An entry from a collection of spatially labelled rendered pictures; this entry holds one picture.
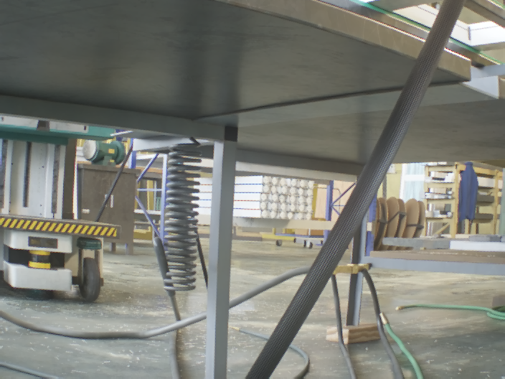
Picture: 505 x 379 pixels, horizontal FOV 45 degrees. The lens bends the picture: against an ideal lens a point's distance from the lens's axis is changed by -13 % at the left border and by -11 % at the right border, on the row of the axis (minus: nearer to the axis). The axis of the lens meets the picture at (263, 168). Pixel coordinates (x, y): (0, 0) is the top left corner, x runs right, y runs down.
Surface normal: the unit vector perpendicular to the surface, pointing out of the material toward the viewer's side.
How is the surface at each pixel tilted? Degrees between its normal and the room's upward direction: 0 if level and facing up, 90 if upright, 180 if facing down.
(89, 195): 90
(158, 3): 180
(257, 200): 90
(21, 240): 90
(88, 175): 90
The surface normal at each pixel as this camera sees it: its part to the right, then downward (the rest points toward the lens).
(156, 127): 0.61, -0.03
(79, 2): -0.05, 1.00
